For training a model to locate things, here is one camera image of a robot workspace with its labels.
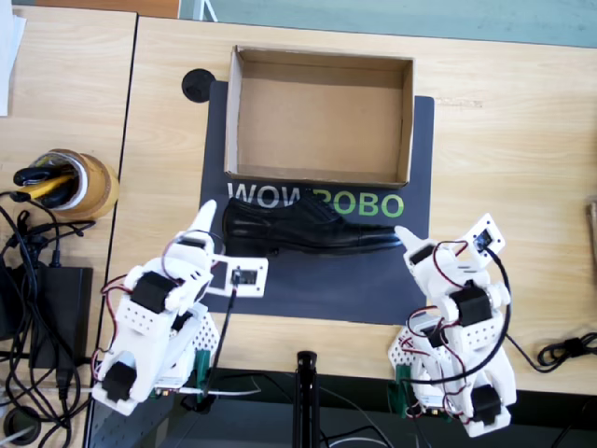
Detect black leather dress shoe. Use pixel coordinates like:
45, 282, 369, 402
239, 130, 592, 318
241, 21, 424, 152
221, 194, 406, 256

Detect open cardboard box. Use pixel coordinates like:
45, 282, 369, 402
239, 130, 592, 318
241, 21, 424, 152
223, 44, 415, 189

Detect dark grey WOWROBO mat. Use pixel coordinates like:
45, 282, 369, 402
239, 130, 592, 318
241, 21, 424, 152
191, 79, 437, 327

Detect green table clamp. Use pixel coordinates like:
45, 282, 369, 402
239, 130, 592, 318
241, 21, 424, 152
395, 366, 414, 416
194, 350, 212, 408

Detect brown packing tape roll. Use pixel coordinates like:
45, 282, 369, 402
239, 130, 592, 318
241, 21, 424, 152
27, 147, 121, 220

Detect black round desk grommet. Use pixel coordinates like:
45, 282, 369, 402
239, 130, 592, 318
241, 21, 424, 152
180, 68, 214, 104
2, 405, 41, 443

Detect black power adapter brick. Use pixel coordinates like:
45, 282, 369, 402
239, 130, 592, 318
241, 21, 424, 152
0, 265, 21, 342
28, 266, 94, 371

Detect grey perforated metal panel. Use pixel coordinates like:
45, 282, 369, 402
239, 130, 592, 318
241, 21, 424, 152
86, 363, 187, 448

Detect white paper stack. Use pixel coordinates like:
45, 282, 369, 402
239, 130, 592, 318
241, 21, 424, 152
0, 0, 28, 118

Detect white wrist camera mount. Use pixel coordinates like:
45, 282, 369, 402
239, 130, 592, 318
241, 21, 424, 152
207, 255, 271, 300
465, 213, 507, 256

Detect white perforated base plate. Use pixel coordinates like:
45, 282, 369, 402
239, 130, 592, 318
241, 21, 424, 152
186, 312, 223, 357
389, 326, 421, 371

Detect black camera cable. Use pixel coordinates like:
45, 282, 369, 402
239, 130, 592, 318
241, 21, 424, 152
200, 287, 263, 397
396, 246, 512, 386

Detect thin white usb cable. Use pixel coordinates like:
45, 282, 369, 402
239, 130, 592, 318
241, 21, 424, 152
179, 385, 262, 399
0, 380, 102, 398

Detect black coiled cable with ferrite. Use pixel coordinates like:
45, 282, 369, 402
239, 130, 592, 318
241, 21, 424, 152
506, 331, 597, 373

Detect yellow handled cutter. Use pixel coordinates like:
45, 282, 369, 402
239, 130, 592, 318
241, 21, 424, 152
22, 173, 78, 201

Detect black tangled power cable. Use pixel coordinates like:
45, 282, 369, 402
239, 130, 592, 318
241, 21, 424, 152
0, 204, 120, 433

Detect black camera stand pole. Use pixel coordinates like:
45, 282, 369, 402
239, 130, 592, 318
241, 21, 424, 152
296, 350, 321, 448

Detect black handled scissors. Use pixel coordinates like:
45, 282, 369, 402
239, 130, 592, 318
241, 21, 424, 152
12, 162, 71, 188

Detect black cable with plug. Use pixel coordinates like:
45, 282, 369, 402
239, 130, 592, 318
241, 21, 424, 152
0, 189, 99, 244

